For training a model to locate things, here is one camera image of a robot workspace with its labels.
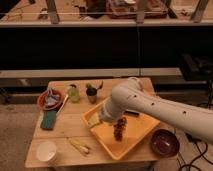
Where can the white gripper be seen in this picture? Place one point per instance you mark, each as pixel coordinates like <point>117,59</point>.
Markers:
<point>94,120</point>

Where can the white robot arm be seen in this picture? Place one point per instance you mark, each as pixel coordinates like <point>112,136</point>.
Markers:
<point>130,95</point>

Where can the small metal cup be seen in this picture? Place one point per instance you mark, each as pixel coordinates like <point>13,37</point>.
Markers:
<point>92,99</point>

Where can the green translucent plastic cup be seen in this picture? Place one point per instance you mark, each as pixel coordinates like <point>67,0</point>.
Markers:
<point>73,94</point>

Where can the white plastic cup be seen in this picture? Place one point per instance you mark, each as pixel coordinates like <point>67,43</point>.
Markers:
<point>46,152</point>

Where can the green toy vegetable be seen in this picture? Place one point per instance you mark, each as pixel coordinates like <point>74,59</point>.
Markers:
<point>89,88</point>

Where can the wooden table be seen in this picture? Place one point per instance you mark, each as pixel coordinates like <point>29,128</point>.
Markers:
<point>69,124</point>

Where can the black striped block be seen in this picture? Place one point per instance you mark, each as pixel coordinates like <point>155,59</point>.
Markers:
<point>131,113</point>

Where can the white spoon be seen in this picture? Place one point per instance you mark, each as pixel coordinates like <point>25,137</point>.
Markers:
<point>63,104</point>

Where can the yellow plastic tray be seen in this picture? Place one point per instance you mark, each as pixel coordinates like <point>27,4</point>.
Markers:
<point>136,130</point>

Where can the green sponge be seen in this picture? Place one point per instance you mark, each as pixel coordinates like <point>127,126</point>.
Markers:
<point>48,120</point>

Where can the orange plate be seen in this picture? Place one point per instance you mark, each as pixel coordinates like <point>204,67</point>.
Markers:
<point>41,100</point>

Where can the crumpled blue white cloth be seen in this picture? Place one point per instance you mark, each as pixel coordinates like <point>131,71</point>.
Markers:
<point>51,99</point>

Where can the dark red bowl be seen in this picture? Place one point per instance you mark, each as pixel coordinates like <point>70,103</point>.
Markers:
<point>164,143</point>

